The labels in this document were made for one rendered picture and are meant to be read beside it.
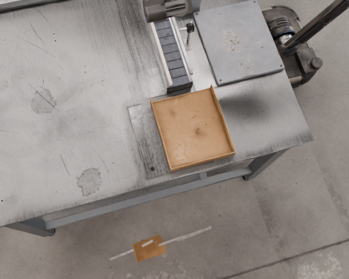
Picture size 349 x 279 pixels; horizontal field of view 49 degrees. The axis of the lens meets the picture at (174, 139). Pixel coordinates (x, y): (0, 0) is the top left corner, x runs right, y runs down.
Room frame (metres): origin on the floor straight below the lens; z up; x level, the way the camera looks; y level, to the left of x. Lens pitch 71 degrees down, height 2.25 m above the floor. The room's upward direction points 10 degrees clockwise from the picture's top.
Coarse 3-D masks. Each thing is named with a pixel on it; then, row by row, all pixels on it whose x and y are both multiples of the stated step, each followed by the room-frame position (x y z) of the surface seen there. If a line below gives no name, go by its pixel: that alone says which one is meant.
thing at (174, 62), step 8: (160, 24) 0.95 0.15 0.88; (168, 24) 0.96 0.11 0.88; (152, 32) 0.93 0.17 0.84; (160, 32) 0.91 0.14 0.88; (168, 32) 0.92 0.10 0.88; (160, 40) 0.88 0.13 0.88; (168, 40) 0.88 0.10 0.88; (168, 48) 0.85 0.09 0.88; (176, 48) 0.85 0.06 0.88; (168, 56) 0.81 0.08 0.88; (176, 56) 0.81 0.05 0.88; (168, 64) 0.77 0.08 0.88; (176, 64) 0.78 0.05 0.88; (176, 72) 0.74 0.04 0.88; (184, 72) 0.75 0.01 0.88; (176, 80) 0.71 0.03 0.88; (184, 80) 0.71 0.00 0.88
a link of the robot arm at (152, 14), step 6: (144, 0) 0.71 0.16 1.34; (150, 0) 0.70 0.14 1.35; (156, 0) 0.71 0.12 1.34; (162, 0) 0.71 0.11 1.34; (144, 6) 0.69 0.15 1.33; (150, 6) 0.69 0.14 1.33; (156, 6) 0.69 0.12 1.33; (162, 6) 0.70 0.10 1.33; (144, 12) 0.70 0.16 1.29; (150, 12) 0.67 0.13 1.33; (156, 12) 0.68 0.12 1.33; (162, 12) 0.69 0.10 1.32; (150, 18) 0.66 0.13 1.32; (156, 18) 0.67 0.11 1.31; (162, 18) 0.68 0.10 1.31
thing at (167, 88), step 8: (144, 16) 0.98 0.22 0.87; (152, 40) 0.87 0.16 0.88; (176, 40) 0.89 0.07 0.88; (160, 64) 0.77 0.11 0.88; (184, 64) 0.79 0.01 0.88; (160, 72) 0.75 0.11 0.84; (192, 80) 0.72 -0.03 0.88; (168, 88) 0.67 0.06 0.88; (176, 88) 0.68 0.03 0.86; (184, 88) 0.70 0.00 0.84
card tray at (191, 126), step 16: (176, 96) 0.66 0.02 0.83; (192, 96) 0.67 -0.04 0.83; (208, 96) 0.69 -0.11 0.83; (160, 112) 0.58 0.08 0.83; (176, 112) 0.59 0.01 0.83; (192, 112) 0.60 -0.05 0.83; (208, 112) 0.62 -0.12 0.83; (160, 128) 0.51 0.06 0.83; (176, 128) 0.52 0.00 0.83; (192, 128) 0.53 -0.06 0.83; (208, 128) 0.55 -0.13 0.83; (224, 128) 0.56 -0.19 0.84; (176, 144) 0.46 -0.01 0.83; (192, 144) 0.47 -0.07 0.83; (208, 144) 0.48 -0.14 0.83; (224, 144) 0.49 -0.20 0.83; (176, 160) 0.39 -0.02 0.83; (192, 160) 0.41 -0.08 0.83; (208, 160) 0.41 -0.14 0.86
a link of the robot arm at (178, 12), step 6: (168, 0) 0.75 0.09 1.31; (174, 0) 0.72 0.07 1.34; (180, 0) 0.73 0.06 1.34; (186, 0) 0.73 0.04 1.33; (168, 6) 0.70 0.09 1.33; (174, 6) 0.71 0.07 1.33; (180, 6) 0.71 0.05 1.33; (186, 6) 0.72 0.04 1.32; (168, 12) 0.69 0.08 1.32; (174, 12) 0.70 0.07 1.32; (180, 12) 0.70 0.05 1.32; (186, 12) 0.71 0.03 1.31
